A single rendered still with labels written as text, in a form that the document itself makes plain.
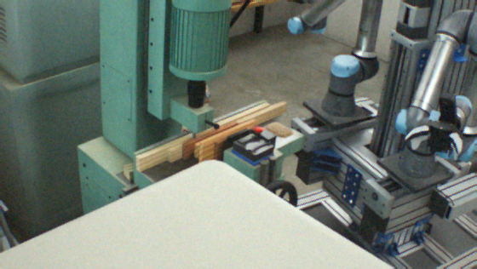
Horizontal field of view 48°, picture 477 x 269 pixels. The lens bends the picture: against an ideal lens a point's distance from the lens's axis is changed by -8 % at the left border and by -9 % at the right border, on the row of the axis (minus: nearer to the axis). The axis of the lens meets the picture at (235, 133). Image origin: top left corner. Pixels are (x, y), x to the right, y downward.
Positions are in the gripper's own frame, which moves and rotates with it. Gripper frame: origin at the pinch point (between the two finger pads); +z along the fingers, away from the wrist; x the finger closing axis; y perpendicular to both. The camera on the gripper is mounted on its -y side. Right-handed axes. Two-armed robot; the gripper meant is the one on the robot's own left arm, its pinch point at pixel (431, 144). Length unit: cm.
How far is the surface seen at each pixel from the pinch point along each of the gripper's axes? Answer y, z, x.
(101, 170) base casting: 31, 17, 108
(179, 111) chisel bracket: 8, 3, 82
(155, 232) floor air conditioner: -54, 119, -19
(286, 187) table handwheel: 26, 0, 44
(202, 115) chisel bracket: 8, 3, 73
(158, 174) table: 23, 18, 79
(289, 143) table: 26, -26, 58
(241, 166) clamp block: 22, 3, 58
